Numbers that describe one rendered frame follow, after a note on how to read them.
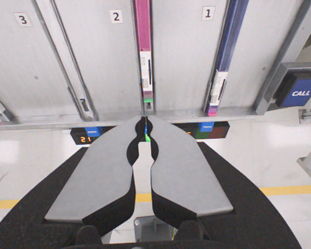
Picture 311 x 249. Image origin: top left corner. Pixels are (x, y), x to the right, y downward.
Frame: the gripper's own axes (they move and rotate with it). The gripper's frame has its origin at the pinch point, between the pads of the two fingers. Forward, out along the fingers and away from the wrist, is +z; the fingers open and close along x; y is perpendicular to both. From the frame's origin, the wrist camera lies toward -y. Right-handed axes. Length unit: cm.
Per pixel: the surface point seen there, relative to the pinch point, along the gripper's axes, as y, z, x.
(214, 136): 16.0, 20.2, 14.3
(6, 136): 49, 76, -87
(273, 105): 8.8, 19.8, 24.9
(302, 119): 46, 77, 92
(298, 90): 2.4, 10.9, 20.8
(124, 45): -3.6, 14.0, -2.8
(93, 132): 11.5, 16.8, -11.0
